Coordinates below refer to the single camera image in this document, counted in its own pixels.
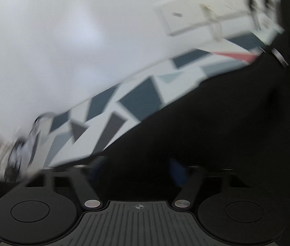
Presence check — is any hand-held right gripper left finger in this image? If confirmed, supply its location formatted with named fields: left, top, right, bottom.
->
left=26, top=156, right=109, bottom=209

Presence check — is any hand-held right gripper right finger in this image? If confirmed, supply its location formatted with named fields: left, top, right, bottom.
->
left=169, top=156, right=250, bottom=209

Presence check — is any black garment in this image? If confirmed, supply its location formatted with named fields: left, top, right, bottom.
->
left=43, top=0, right=290, bottom=236

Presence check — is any geometric patterned bed sheet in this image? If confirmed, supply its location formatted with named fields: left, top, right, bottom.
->
left=19, top=29, right=286, bottom=177

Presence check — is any black looped cable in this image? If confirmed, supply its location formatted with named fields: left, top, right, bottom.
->
left=33, top=111, right=58, bottom=124

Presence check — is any thin black cable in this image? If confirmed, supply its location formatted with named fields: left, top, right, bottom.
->
left=0, top=138, right=28, bottom=180

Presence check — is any white cable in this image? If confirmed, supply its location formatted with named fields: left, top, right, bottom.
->
left=199, top=4, right=223, bottom=41

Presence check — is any white wall socket panel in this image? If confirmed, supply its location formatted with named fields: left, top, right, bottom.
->
left=155, top=0, right=284, bottom=42

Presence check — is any dark wall plug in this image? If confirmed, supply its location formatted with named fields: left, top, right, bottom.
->
left=247, top=0, right=261, bottom=30
left=261, top=0, right=273, bottom=16

